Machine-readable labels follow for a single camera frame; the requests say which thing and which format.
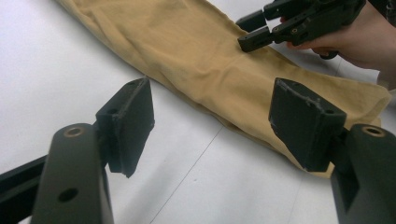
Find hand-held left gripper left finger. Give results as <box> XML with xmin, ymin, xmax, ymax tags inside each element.
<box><xmin>95</xmin><ymin>77</ymin><xmax>156</xmax><ymax>179</ymax></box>

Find tan children's pants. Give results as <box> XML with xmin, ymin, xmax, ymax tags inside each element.
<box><xmin>55</xmin><ymin>0</ymin><xmax>393</xmax><ymax>179</ymax></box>

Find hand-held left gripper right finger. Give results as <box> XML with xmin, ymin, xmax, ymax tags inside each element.
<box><xmin>268</xmin><ymin>77</ymin><xmax>347</xmax><ymax>174</ymax></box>

